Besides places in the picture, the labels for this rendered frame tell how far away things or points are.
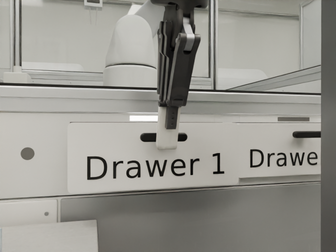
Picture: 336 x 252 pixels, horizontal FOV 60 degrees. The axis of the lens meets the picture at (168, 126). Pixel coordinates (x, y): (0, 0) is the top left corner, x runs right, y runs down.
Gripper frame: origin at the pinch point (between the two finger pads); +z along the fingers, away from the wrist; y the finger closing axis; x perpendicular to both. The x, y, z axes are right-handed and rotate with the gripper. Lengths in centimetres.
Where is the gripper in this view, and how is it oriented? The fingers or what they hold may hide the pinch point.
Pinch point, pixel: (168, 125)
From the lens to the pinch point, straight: 43.1
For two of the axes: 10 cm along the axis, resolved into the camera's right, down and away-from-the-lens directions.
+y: 2.4, 3.4, -9.1
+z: -0.8, 9.4, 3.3
